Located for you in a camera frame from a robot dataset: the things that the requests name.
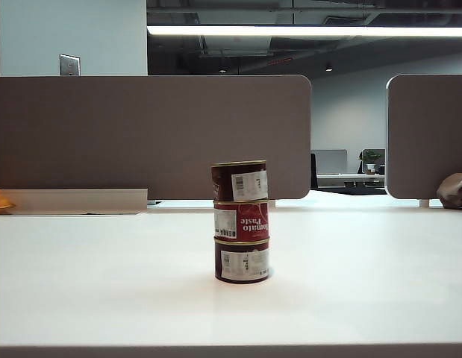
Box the dark red can barcode label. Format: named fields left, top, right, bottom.
left=210, top=160, right=269, bottom=202

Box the red tomato paste can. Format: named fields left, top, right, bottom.
left=213, top=199, right=271, bottom=242

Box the dark red can white label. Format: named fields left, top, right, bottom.
left=213, top=237, right=272, bottom=284

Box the black office chair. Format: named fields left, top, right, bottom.
left=310, top=152, right=319, bottom=189

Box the white office desk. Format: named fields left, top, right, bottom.
left=316, top=173, right=387, bottom=188

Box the green potted plant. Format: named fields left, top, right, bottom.
left=359, top=149, right=383, bottom=175

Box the long ceiling light strip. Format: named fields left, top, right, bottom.
left=146, top=25, right=462, bottom=38

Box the brown desk partition white edge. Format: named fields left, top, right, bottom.
left=386, top=73, right=462, bottom=200

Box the brown bag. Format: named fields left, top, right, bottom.
left=436, top=172, right=462, bottom=210

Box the orange object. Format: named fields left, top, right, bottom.
left=0, top=189, right=16, bottom=214

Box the metal wall switch plate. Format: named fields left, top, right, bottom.
left=58, top=54, right=81, bottom=77

